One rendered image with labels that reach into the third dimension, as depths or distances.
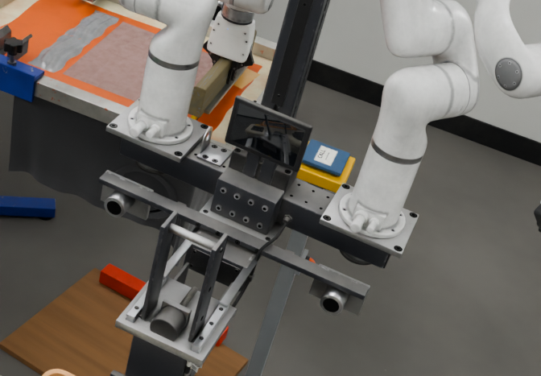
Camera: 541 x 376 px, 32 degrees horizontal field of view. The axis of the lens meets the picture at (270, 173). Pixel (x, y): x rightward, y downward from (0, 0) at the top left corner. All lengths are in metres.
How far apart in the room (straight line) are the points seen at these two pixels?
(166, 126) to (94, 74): 0.57
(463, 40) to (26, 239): 1.98
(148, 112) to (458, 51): 0.57
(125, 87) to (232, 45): 0.28
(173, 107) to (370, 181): 0.39
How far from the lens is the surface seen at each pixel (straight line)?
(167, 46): 1.67
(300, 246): 2.30
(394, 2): 1.57
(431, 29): 1.57
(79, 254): 3.21
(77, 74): 2.28
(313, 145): 2.19
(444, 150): 4.33
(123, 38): 2.47
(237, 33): 2.20
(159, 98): 1.73
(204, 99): 2.12
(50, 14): 2.53
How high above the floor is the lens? 2.13
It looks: 34 degrees down
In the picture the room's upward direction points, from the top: 16 degrees clockwise
